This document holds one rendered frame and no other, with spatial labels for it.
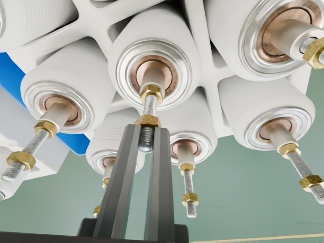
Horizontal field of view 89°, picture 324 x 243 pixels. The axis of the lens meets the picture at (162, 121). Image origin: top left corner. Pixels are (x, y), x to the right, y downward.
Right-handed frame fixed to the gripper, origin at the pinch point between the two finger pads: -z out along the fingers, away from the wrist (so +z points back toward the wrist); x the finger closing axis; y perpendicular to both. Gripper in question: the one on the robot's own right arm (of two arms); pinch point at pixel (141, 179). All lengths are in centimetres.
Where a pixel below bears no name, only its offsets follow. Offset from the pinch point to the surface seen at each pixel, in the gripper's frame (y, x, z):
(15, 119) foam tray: 20.8, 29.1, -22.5
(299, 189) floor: 62, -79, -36
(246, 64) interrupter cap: -2.8, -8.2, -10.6
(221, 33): -4.4, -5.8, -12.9
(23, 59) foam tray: 3.7, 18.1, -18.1
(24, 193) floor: 94, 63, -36
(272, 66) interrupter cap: -3.0, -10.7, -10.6
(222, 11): -6.0, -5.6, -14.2
